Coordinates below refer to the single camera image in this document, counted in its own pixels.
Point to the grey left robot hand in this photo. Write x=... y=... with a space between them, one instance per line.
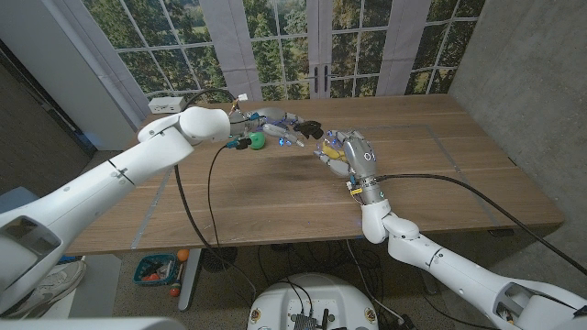
x=263 y=120

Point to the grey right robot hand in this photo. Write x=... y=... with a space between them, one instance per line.
x=362 y=158

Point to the black spray bottle head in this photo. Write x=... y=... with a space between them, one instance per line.
x=312 y=128

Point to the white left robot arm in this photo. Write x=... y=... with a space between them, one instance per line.
x=114 y=174

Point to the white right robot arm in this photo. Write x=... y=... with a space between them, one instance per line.
x=458 y=270

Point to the green toy ball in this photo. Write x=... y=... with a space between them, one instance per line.
x=258 y=141

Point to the orange toy ball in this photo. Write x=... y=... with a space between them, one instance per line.
x=183 y=255

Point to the teal toy basket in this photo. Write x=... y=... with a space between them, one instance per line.
x=151 y=266

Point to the red green toy maraca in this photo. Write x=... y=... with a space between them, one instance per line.
x=174 y=290

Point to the printed window backdrop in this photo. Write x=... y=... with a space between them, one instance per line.
x=275 y=55

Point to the white power strip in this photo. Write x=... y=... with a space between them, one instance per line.
x=165 y=105

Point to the white robot torso base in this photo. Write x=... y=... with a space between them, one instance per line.
x=316 y=293

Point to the grey table leg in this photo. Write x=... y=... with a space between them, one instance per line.
x=431 y=285

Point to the black round floor fan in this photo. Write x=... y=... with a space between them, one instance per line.
x=220 y=259

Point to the white table leg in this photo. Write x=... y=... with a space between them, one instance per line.
x=188 y=284

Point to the white flat board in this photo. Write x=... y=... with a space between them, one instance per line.
x=101 y=284

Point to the white robot torso edge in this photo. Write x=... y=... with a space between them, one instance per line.
x=91 y=324

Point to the white sneaker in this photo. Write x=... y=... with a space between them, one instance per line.
x=50 y=286

